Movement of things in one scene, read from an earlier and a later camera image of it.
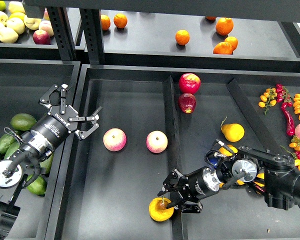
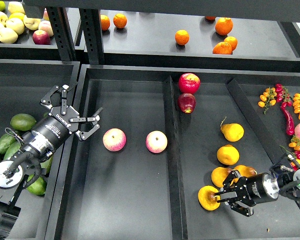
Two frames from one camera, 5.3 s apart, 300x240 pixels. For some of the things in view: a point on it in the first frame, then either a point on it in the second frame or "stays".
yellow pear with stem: x=158 y=210 → x=206 y=198
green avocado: x=38 y=187 stays
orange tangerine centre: x=182 y=37 stays
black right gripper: x=198 y=184 → x=250 y=190
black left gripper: x=62 y=120 stays
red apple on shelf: x=41 y=37 stays
